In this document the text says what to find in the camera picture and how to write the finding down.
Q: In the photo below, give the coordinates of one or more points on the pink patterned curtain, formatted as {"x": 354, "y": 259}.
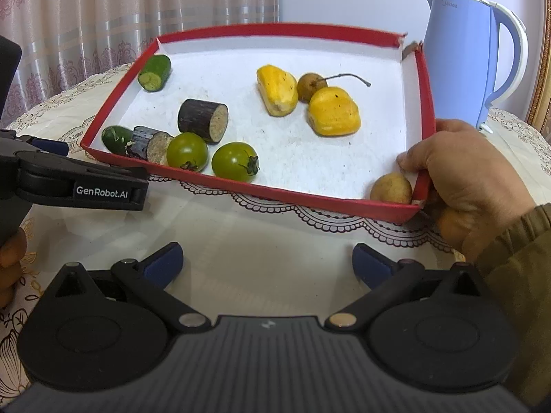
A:
{"x": 86, "y": 17}

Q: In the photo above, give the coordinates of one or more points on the brown longan fruit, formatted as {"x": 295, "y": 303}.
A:
{"x": 389, "y": 188}
{"x": 310, "y": 88}

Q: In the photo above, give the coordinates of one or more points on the gold wall frame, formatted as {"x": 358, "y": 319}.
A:
{"x": 540, "y": 103}

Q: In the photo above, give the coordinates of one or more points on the blue electric kettle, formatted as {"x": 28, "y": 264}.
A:
{"x": 456, "y": 51}

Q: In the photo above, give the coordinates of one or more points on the person's left hand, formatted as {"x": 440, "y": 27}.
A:
{"x": 10, "y": 266}

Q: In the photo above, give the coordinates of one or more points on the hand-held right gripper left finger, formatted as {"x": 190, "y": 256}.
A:
{"x": 165, "y": 262}

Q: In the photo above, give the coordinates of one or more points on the red cardboard box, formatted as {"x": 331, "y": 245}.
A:
{"x": 301, "y": 146}

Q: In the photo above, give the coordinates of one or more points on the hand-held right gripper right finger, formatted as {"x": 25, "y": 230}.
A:
{"x": 370, "y": 266}

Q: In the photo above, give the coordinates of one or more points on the another person's forearm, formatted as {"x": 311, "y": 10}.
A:
{"x": 525, "y": 275}

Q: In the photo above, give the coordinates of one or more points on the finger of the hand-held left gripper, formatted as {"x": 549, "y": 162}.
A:
{"x": 47, "y": 146}

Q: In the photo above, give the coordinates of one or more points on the green cucumber piece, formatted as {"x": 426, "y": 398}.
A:
{"x": 156, "y": 71}
{"x": 115, "y": 139}

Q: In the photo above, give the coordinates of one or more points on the green tomato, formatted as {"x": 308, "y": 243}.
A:
{"x": 187, "y": 150}
{"x": 234, "y": 161}

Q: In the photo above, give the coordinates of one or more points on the yellow fruit piece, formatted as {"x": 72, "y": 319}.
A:
{"x": 333, "y": 111}
{"x": 277, "y": 90}

